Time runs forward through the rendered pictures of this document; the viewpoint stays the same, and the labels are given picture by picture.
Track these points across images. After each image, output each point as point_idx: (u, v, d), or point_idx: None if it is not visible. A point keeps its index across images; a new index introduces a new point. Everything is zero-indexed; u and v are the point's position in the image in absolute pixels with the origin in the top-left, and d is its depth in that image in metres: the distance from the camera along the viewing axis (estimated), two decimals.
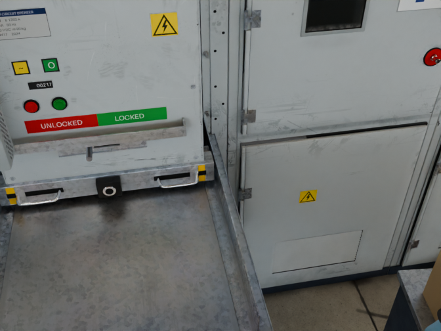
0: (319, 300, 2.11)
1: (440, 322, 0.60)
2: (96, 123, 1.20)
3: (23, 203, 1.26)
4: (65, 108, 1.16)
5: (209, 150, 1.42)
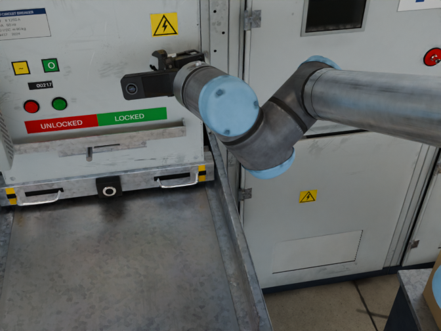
0: (319, 300, 2.11)
1: (121, 85, 0.98)
2: (96, 123, 1.20)
3: (23, 203, 1.26)
4: (65, 108, 1.16)
5: (209, 150, 1.42)
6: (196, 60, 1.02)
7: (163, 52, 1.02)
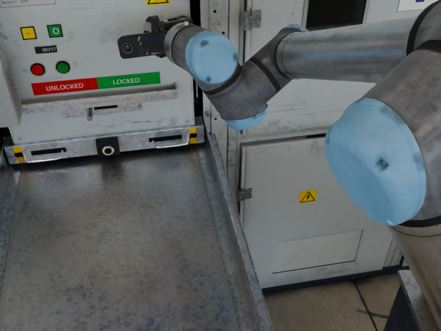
0: (319, 300, 2.11)
1: (117, 44, 1.10)
2: (96, 86, 1.33)
3: (29, 161, 1.38)
4: (68, 71, 1.28)
5: (199, 113, 1.55)
6: None
7: (155, 17, 1.15)
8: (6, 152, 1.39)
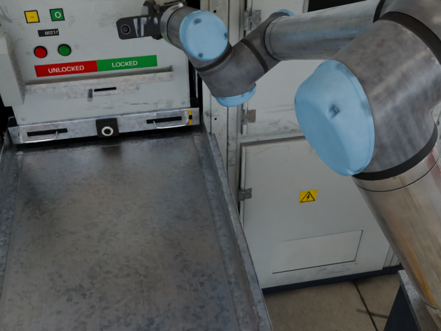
0: (319, 300, 2.11)
1: (116, 26, 1.17)
2: (96, 69, 1.40)
3: (25, 141, 1.44)
4: (69, 54, 1.35)
5: None
6: None
7: (152, 0, 1.21)
8: (10, 132, 1.46)
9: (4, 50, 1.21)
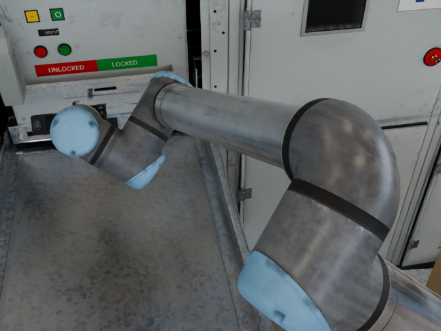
0: None
1: (31, 121, 1.18)
2: (96, 68, 1.40)
3: (25, 140, 1.45)
4: (69, 53, 1.35)
5: None
6: (99, 110, 1.20)
7: (76, 102, 1.22)
8: (10, 131, 1.46)
9: (4, 49, 1.21)
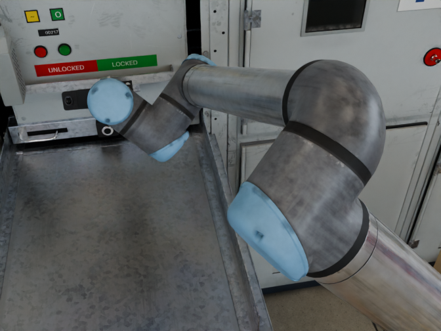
0: (319, 300, 2.11)
1: (62, 98, 1.26)
2: (96, 68, 1.40)
3: (25, 140, 1.45)
4: (69, 53, 1.35)
5: None
6: (126, 85, 1.27)
7: None
8: (10, 131, 1.46)
9: (4, 49, 1.21)
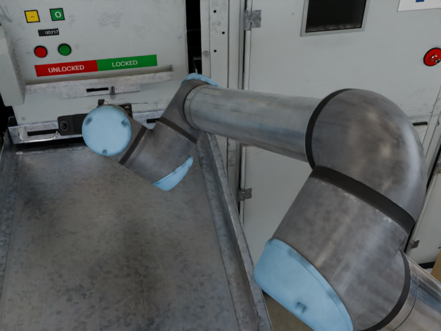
0: None
1: (58, 122, 1.19)
2: (96, 68, 1.40)
3: (25, 140, 1.45)
4: (69, 53, 1.35)
5: None
6: (125, 109, 1.20)
7: (102, 101, 1.22)
8: (10, 131, 1.46)
9: (4, 49, 1.21)
